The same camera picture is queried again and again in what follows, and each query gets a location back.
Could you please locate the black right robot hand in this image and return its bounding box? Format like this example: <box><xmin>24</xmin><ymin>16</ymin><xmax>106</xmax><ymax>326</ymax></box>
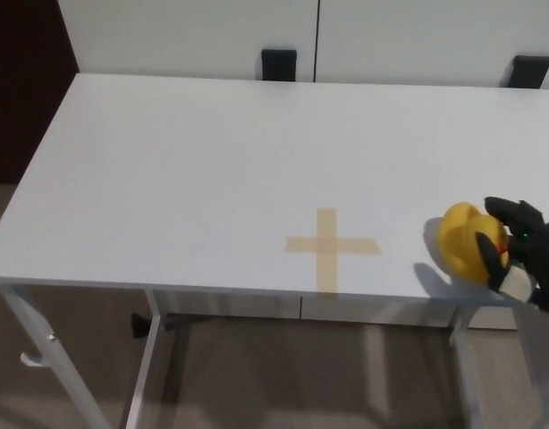
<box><xmin>473</xmin><ymin>196</ymin><xmax>549</xmax><ymax>316</ymax></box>

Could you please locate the yellow rubber duck toy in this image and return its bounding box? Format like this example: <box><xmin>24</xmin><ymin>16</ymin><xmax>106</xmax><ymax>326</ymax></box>
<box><xmin>436</xmin><ymin>201</ymin><xmax>511</xmax><ymax>285</ymax></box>

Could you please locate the white metal desk leg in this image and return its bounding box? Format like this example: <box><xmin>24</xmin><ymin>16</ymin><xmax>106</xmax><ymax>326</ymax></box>
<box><xmin>510</xmin><ymin>302</ymin><xmax>549</xmax><ymax>429</ymax></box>
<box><xmin>448</xmin><ymin>303</ymin><xmax>486</xmax><ymax>429</ymax></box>
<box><xmin>125</xmin><ymin>289</ymin><xmax>169</xmax><ymax>429</ymax></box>

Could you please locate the black desk foot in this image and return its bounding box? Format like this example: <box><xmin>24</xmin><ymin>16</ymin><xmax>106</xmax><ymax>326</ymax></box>
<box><xmin>130</xmin><ymin>313</ymin><xmax>152</xmax><ymax>340</ymax></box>

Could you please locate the white desk leg with hook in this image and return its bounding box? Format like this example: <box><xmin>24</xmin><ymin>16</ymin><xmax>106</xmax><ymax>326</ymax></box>
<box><xmin>0</xmin><ymin>282</ymin><xmax>114</xmax><ymax>429</ymax></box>

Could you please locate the long beige masking tape strip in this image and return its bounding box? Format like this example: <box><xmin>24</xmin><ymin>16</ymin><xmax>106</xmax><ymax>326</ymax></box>
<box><xmin>316</xmin><ymin>206</ymin><xmax>341</xmax><ymax>295</ymax></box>

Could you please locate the right black wall bracket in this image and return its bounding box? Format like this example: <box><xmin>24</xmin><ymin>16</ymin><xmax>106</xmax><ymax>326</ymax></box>
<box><xmin>510</xmin><ymin>55</ymin><xmax>549</xmax><ymax>90</ymax></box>

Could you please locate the black wall bracket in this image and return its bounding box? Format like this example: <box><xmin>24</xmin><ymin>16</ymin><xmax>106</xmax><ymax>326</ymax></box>
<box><xmin>261</xmin><ymin>48</ymin><xmax>299</xmax><ymax>83</ymax></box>
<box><xmin>510</xmin><ymin>55</ymin><xmax>549</xmax><ymax>90</ymax></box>

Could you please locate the left black wall bracket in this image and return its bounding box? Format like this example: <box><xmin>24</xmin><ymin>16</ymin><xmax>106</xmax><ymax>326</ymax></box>
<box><xmin>261</xmin><ymin>48</ymin><xmax>299</xmax><ymax>83</ymax></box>

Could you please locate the dark brown wall panel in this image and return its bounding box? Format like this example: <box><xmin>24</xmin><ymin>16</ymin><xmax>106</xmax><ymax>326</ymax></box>
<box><xmin>0</xmin><ymin>0</ymin><xmax>81</xmax><ymax>185</ymax></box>

